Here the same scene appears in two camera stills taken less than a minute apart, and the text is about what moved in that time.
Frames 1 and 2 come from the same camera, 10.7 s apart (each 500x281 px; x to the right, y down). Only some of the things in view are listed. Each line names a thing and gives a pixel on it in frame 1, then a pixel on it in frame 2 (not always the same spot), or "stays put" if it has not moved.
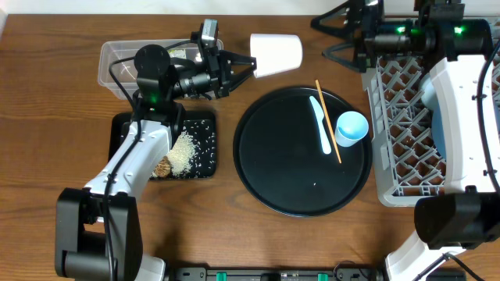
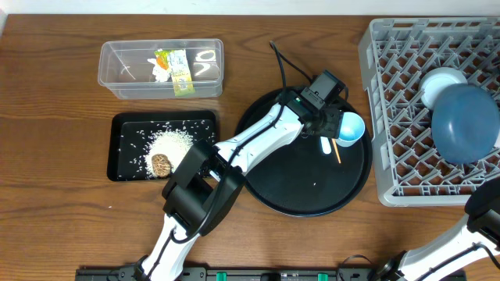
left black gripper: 220,72 to 333,122
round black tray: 279,154 stays put
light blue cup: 351,127 stays put
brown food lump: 163,168 stays put
